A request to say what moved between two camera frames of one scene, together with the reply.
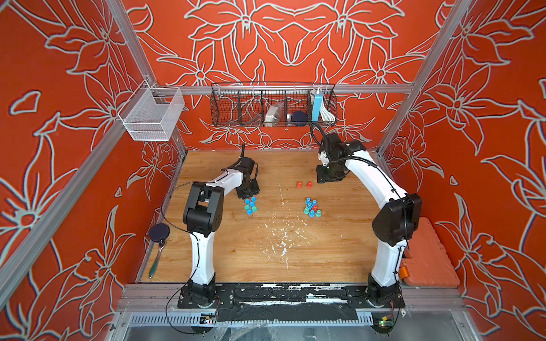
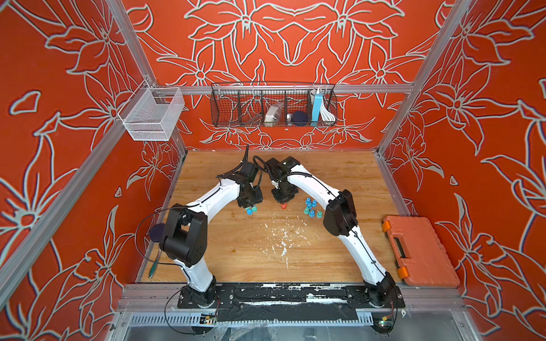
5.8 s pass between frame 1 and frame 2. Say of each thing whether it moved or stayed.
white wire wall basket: stayed
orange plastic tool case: stayed
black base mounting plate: stayed
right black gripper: moved
